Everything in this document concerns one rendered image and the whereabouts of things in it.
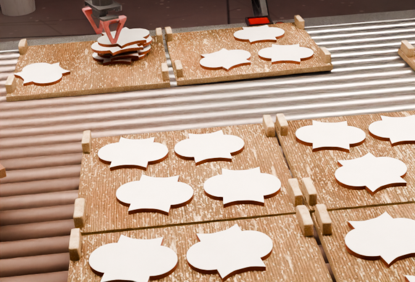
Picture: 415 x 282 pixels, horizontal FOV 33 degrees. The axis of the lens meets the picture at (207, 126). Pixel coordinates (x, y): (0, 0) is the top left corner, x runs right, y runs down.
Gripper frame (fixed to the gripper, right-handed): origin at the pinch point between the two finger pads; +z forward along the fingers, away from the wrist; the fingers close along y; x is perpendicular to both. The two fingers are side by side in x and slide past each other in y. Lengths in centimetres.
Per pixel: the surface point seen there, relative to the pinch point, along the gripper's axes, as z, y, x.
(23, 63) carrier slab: 7.3, -11.9, -20.2
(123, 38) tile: 1.1, 2.2, 4.1
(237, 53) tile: 5.5, 20.4, 28.9
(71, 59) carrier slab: 7.1, -6.4, -8.1
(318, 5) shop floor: 95, -220, 260
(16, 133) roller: 9.8, 23.2, -33.8
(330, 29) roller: 8, 15, 66
